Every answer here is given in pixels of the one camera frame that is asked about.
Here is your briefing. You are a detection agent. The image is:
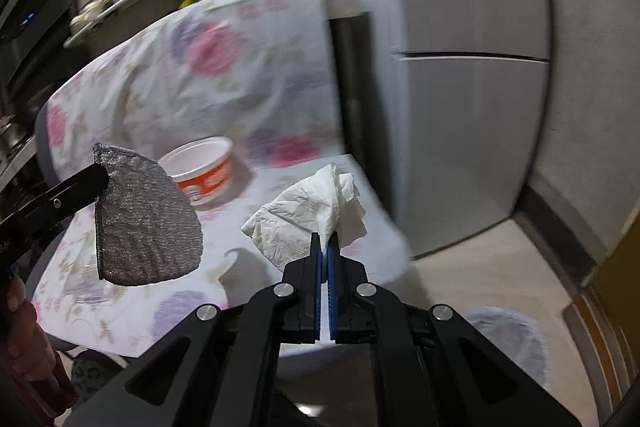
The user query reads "person's left hand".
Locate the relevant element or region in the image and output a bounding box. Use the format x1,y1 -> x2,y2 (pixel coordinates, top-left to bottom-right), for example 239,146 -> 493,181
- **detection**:
0,277 -> 58,383

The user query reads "white tissue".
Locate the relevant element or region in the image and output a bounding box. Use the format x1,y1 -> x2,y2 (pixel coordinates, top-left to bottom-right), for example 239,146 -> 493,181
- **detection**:
241,163 -> 368,275

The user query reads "grey refrigerator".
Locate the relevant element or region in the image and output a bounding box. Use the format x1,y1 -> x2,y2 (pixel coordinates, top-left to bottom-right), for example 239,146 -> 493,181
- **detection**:
310,0 -> 557,258

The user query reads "grey metallic scouring cloth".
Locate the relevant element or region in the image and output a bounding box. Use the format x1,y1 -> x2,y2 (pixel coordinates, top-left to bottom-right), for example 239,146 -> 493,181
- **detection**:
92,143 -> 203,288

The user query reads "person's left forearm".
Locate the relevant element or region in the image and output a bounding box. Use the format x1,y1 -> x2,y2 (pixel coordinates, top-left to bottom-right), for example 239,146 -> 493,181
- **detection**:
0,349 -> 79,422

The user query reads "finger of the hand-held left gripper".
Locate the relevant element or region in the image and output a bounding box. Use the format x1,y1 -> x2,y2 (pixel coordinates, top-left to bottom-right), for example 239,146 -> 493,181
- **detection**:
10,163 -> 111,229

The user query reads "white and orange tub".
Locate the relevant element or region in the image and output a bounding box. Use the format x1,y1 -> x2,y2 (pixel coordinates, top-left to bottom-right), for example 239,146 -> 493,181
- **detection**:
157,137 -> 236,208

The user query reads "floral tablecloth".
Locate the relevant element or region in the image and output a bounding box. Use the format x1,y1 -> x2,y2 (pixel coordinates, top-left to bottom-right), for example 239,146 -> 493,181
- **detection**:
30,0 -> 416,358

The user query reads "white cup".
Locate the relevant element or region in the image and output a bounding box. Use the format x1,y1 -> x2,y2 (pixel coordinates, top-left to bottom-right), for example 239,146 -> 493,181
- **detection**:
70,0 -> 119,34

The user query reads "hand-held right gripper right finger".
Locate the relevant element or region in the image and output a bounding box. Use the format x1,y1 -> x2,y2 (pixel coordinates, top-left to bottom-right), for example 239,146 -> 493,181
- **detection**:
327,232 -> 583,427

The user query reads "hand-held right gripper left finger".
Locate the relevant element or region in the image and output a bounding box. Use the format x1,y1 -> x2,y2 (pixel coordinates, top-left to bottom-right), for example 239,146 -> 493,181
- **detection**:
65,232 -> 323,427

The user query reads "wooden door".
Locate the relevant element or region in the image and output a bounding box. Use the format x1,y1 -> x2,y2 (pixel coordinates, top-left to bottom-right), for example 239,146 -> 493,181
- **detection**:
564,232 -> 640,410

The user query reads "grey floor mat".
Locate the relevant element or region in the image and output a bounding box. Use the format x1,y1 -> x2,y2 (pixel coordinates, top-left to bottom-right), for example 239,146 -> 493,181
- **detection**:
465,307 -> 551,394

